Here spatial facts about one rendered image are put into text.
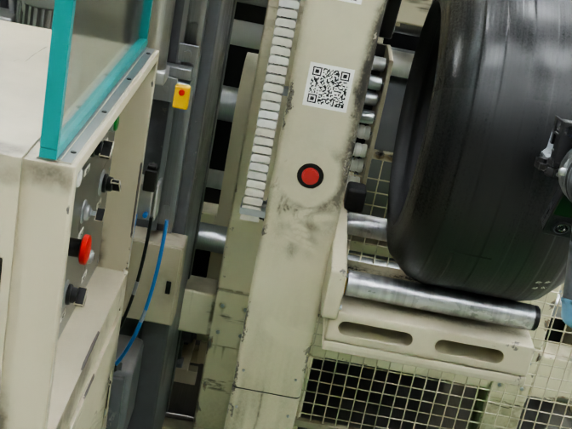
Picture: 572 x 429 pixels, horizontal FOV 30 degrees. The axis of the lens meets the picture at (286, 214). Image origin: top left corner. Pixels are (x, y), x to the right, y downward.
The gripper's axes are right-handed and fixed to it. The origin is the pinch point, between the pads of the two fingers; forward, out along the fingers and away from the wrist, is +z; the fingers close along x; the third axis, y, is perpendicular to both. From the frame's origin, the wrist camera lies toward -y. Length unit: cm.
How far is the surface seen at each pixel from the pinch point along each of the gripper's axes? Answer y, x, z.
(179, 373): -95, 56, 112
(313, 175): -14.4, 33.7, 22.6
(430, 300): -31.0, 10.1, 17.3
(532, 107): 6.4, 4.5, 2.3
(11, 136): -2, 69, -44
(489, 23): 17.0, 12.6, 8.6
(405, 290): -30.1, 14.6, 17.6
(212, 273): -64, 51, 108
